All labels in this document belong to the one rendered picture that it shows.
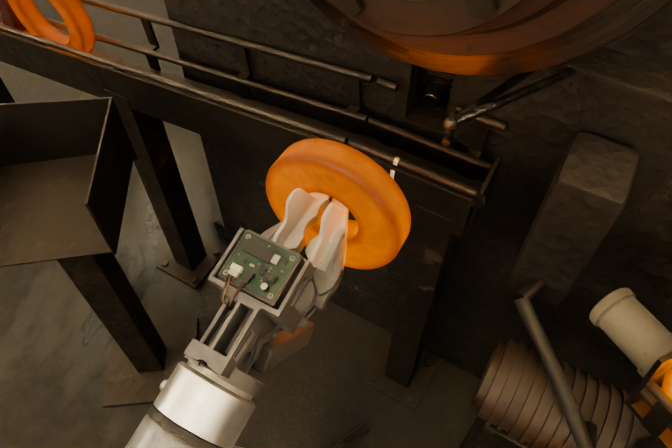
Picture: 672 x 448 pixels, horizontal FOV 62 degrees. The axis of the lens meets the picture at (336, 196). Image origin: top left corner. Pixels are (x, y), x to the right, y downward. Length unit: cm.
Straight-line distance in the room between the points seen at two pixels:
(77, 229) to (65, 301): 71
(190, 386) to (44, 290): 119
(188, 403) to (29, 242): 52
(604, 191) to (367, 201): 29
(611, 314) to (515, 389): 18
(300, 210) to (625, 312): 40
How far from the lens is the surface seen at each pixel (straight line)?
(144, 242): 163
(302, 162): 53
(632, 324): 74
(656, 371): 71
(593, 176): 70
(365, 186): 51
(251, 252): 48
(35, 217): 96
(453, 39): 59
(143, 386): 142
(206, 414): 48
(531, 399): 84
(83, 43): 115
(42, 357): 155
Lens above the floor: 128
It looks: 51 degrees down
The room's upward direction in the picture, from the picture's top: straight up
